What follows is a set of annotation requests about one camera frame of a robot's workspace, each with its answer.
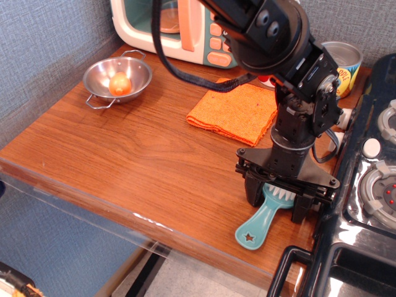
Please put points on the white stove knob rear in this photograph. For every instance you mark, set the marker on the white stove knob rear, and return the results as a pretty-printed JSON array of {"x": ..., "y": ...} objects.
[{"x": 344, "y": 119}]

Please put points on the black toy stove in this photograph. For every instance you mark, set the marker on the black toy stove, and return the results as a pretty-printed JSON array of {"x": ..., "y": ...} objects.
[{"x": 354, "y": 249}]

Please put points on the clear acrylic table guard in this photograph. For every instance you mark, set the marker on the clear acrylic table guard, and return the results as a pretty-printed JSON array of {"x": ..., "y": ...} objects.
[{"x": 88, "y": 217}]

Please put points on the tomato sauce can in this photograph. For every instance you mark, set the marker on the tomato sauce can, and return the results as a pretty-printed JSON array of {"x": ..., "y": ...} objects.
[{"x": 266, "y": 81}]

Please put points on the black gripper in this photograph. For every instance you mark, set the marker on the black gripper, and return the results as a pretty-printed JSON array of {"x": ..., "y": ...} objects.
[{"x": 286, "y": 165}]

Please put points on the small steel bowl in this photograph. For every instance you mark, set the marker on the small steel bowl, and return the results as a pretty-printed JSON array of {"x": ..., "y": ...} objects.
[{"x": 97, "y": 77}]

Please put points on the pineapple slices can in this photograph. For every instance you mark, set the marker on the pineapple slices can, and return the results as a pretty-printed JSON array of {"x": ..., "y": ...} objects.
[{"x": 348, "y": 58}]

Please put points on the orange toy fruit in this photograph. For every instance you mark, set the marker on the orange toy fruit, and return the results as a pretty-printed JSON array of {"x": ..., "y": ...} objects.
[{"x": 120, "y": 84}]

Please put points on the orange folded napkin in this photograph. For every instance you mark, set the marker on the orange folded napkin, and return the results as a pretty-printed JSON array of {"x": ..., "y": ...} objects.
[{"x": 244, "y": 114}]

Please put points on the toy microwave teal and cream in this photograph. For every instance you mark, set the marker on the toy microwave teal and cream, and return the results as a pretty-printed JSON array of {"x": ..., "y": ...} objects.
[{"x": 188, "y": 31}]

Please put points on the white stove knob middle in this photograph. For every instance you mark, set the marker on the white stove knob middle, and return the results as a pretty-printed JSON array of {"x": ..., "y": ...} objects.
[{"x": 336, "y": 140}]

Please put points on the black oven door handle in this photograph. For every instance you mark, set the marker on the black oven door handle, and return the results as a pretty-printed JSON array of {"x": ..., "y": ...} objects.
[{"x": 290, "y": 255}]

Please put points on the teal brush white bristles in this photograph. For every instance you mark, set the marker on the teal brush white bristles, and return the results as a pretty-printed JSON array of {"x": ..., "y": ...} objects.
[{"x": 252, "y": 233}]

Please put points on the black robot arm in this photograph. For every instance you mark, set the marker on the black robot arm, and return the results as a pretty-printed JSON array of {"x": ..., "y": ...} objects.
[{"x": 273, "y": 38}]

